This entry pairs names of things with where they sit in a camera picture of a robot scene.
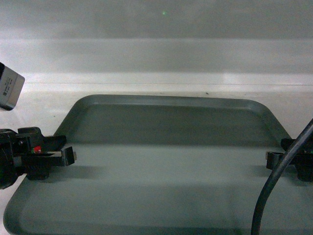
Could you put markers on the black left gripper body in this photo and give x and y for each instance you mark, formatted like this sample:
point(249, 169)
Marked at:
point(15, 148)

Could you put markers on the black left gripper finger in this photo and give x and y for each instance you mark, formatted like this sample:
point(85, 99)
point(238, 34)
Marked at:
point(53, 143)
point(56, 159)

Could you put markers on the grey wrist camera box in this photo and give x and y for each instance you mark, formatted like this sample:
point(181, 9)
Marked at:
point(11, 84)

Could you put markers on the grey rectangular serving tray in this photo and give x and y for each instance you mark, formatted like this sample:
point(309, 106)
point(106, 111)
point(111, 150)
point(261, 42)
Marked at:
point(152, 165)

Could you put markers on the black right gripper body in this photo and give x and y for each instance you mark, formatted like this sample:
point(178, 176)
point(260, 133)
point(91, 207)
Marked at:
point(305, 150)

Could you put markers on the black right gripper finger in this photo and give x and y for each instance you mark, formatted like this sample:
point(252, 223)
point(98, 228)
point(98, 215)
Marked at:
point(302, 162)

